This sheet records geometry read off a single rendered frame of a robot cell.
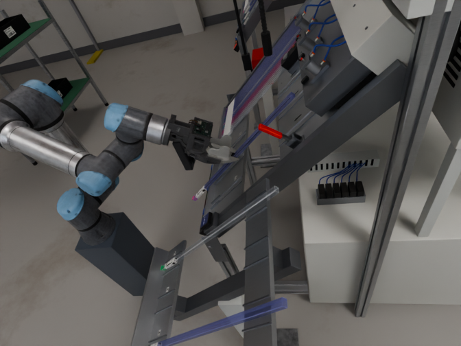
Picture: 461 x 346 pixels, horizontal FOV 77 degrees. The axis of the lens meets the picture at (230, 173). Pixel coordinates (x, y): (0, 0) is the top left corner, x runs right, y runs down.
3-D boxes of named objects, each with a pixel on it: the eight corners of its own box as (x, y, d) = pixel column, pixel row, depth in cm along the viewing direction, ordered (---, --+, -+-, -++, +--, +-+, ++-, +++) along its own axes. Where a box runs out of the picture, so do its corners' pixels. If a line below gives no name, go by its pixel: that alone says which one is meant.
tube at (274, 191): (164, 271, 89) (161, 270, 89) (165, 266, 90) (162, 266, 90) (278, 193, 58) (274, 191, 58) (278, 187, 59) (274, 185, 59)
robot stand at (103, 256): (133, 296, 165) (73, 250, 126) (140, 266, 177) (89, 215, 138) (162, 294, 161) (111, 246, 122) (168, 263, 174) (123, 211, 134)
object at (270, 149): (260, 167, 209) (237, 68, 154) (261, 145, 225) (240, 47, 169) (294, 165, 203) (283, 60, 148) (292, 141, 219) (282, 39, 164)
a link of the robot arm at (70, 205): (67, 226, 123) (45, 207, 113) (89, 201, 130) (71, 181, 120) (86, 233, 117) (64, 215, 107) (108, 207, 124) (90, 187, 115)
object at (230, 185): (215, 228, 98) (206, 225, 97) (232, 110, 142) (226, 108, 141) (247, 202, 85) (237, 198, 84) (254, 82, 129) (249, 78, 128)
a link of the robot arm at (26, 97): (86, 202, 129) (-13, 99, 89) (108, 178, 137) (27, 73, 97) (105, 209, 124) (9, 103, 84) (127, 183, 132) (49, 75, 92)
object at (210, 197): (219, 233, 99) (201, 225, 97) (235, 115, 143) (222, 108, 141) (221, 231, 99) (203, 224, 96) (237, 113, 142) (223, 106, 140)
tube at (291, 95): (195, 201, 100) (193, 200, 99) (196, 198, 101) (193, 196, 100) (295, 97, 66) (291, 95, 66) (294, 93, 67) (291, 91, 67)
